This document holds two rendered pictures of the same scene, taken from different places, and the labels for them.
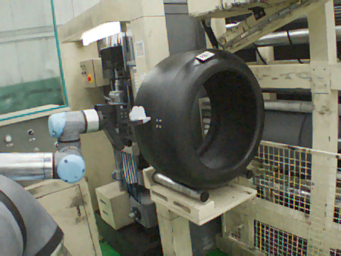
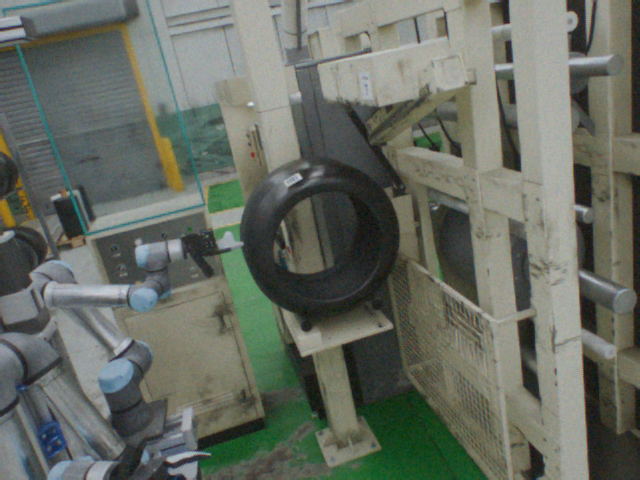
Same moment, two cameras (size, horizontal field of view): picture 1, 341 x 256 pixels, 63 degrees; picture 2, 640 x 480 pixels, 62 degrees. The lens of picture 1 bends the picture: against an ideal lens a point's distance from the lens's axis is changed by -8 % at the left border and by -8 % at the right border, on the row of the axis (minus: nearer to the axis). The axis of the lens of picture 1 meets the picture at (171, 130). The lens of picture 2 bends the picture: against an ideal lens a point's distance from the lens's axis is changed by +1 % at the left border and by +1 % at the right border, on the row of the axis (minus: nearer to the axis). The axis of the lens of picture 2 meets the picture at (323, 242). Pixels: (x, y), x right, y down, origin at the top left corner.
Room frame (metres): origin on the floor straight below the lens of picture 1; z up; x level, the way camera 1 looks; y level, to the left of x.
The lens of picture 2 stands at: (-0.45, -0.93, 1.80)
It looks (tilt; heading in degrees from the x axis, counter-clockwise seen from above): 19 degrees down; 24
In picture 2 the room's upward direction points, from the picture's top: 12 degrees counter-clockwise
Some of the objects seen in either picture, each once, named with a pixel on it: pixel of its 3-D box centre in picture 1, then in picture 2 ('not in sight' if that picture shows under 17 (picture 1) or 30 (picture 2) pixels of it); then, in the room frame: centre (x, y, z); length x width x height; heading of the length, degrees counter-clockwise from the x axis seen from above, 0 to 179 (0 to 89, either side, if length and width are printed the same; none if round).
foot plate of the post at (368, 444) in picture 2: not in sight; (346, 438); (1.52, 0.05, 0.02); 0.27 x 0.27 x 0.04; 35
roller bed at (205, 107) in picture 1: (221, 122); (390, 226); (1.72, -0.30, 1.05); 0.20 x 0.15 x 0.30; 35
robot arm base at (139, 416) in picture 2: not in sight; (129, 411); (0.73, 0.48, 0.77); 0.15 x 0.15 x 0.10
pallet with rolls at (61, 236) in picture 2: not in sight; (74, 213); (5.32, 5.54, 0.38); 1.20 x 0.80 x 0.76; 39
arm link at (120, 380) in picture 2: not in sight; (119, 382); (0.74, 0.48, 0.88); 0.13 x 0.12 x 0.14; 18
